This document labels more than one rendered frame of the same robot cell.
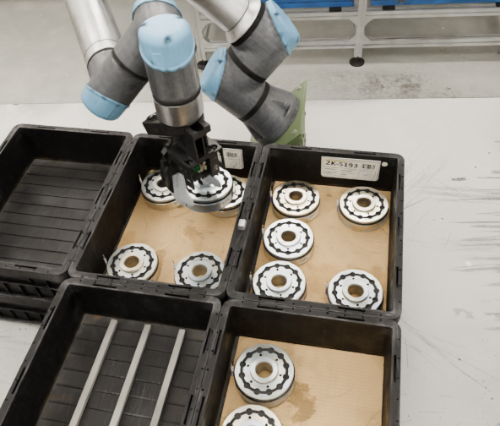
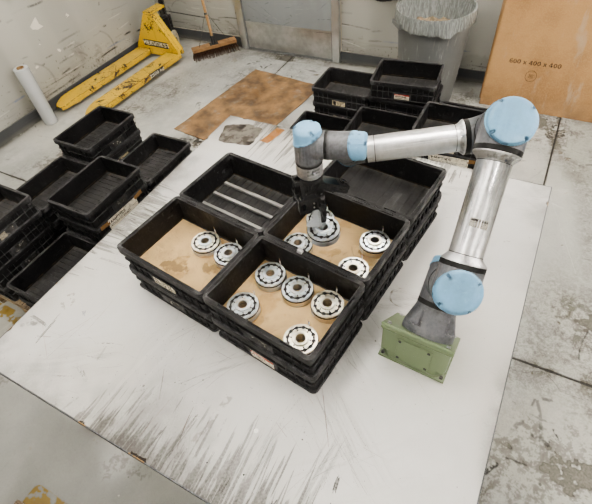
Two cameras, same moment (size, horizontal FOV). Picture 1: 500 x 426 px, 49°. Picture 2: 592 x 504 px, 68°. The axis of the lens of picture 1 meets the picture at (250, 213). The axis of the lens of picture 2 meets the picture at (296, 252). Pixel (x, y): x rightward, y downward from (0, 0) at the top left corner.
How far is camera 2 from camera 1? 137 cm
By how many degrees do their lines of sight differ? 68
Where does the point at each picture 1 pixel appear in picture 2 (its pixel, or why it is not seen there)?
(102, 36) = (376, 138)
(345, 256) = (274, 319)
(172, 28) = (301, 129)
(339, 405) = (199, 281)
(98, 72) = not seen: hidden behind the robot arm
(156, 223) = (351, 238)
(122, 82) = not seen: hidden behind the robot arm
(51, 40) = not seen: outside the picture
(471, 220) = (289, 461)
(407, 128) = (423, 482)
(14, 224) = (382, 182)
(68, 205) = (386, 203)
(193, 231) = (335, 253)
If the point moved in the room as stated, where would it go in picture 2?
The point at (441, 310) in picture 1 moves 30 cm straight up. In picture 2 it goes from (235, 389) to (212, 340)
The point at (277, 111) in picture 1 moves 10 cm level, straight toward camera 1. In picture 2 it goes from (414, 314) to (380, 304)
